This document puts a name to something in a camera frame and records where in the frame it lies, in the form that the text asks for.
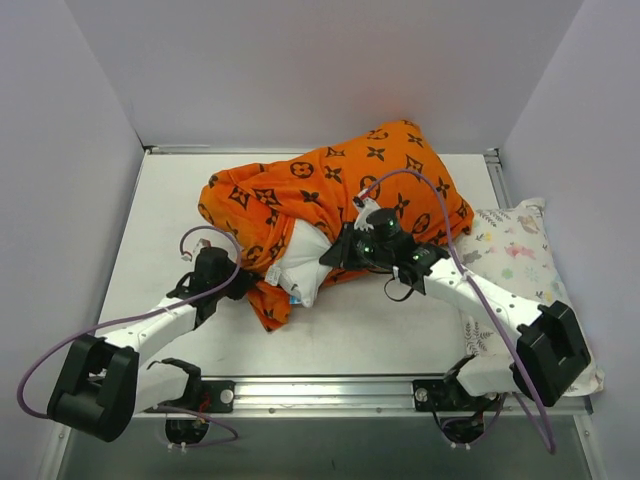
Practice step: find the orange patterned plush pillowcase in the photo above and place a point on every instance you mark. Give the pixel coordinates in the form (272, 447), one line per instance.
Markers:
(259, 203)

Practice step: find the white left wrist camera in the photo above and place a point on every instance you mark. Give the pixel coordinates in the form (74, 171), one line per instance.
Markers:
(189, 255)

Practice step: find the white floral deer pillow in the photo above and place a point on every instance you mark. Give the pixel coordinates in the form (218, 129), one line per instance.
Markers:
(510, 248)

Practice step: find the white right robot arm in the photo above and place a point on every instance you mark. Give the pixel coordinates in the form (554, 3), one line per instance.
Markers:
(546, 350)

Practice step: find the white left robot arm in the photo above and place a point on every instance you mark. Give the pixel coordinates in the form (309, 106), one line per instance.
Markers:
(128, 352)

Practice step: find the aluminium right frame rail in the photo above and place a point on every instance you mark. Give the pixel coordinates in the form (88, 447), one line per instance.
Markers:
(495, 170)

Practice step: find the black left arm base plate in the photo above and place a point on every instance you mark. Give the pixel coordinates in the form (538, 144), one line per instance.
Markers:
(212, 396)

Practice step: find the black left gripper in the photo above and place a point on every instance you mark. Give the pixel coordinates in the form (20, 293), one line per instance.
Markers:
(235, 286)

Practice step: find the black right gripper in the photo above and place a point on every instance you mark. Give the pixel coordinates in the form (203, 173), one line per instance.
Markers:
(341, 251)

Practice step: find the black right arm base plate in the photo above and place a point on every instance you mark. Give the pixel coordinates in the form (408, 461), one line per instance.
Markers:
(440, 396)

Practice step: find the aluminium front frame rail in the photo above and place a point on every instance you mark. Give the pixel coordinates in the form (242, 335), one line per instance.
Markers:
(320, 395)

